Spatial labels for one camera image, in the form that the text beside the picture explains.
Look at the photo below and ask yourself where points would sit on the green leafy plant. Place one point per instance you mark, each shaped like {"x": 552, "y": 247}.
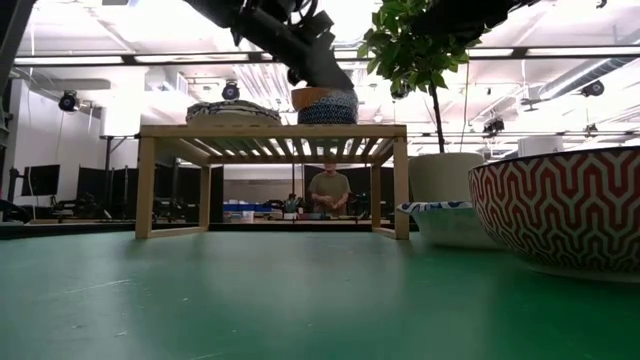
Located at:
{"x": 400, "y": 50}

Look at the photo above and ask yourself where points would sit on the dark blue patterned bowl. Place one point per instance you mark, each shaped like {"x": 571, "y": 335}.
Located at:
{"x": 330, "y": 112}

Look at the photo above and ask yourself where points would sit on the red zigzag patterned bowl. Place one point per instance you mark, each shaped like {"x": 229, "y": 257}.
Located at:
{"x": 560, "y": 210}

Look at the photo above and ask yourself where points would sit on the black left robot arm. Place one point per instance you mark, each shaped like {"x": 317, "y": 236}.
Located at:
{"x": 220, "y": 10}

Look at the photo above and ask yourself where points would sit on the black computer monitor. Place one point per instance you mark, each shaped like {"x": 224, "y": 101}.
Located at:
{"x": 40, "y": 180}

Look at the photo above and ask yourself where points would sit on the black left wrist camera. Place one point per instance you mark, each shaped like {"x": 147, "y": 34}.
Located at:
{"x": 320, "y": 25}

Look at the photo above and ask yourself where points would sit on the orange patterned bowl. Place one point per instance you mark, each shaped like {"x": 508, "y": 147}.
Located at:
{"x": 307, "y": 97}

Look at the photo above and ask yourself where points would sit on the black room divider panel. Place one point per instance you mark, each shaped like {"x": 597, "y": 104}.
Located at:
{"x": 360, "y": 182}

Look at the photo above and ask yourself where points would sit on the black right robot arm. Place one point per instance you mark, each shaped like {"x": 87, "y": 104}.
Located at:
{"x": 480, "y": 15}

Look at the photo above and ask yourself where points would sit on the white round column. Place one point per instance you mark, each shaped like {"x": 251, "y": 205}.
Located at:
{"x": 540, "y": 146}

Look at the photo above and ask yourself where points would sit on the wooden slatted shelf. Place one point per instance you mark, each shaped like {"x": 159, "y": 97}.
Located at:
{"x": 300, "y": 131}

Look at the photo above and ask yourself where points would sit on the person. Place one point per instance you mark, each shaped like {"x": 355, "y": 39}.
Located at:
{"x": 329, "y": 190}

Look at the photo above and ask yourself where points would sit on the black ceiling spotlight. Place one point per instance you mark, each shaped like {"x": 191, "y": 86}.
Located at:
{"x": 68, "y": 101}
{"x": 230, "y": 91}
{"x": 400, "y": 91}
{"x": 593, "y": 88}

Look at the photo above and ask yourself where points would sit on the blue storage bins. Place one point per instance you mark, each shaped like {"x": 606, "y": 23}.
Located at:
{"x": 245, "y": 206}

